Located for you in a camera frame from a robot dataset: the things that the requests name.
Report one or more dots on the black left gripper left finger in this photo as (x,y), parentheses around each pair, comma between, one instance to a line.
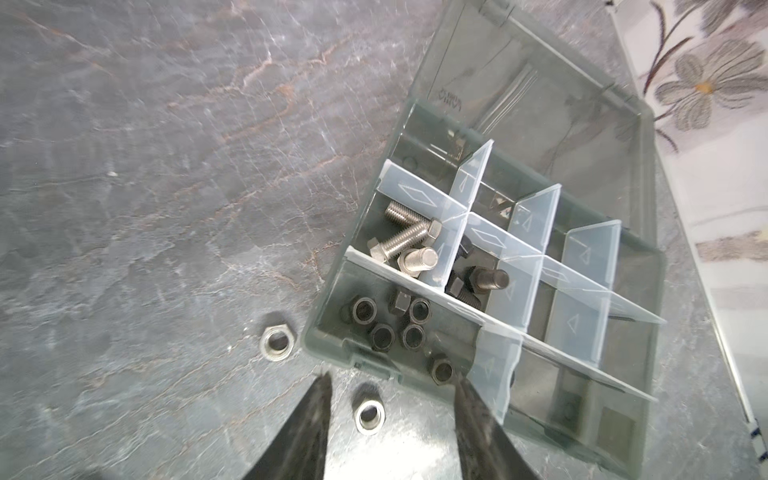
(299,449)

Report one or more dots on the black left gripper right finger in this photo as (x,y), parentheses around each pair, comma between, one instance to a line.
(485,451)

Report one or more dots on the silver hex bolt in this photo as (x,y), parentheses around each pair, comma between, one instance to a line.
(423,233)

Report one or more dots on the silver hex nut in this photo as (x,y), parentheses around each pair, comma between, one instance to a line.
(369,416)

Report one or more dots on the silver nut top centre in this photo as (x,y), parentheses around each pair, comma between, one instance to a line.
(277,342)

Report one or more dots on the black bolt lower in box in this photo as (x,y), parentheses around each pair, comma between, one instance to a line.
(456,288)

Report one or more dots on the black bolt upright in box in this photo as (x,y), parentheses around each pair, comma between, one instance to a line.
(481,280)

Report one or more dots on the silver bolt standing upright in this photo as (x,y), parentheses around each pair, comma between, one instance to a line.
(415,261)

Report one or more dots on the black bolt upper in box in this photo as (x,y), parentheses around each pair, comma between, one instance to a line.
(466,247)

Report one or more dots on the grey compartment organizer box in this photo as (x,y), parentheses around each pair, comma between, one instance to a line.
(518,142)

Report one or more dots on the silver bolt under others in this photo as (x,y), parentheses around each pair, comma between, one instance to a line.
(402,215)

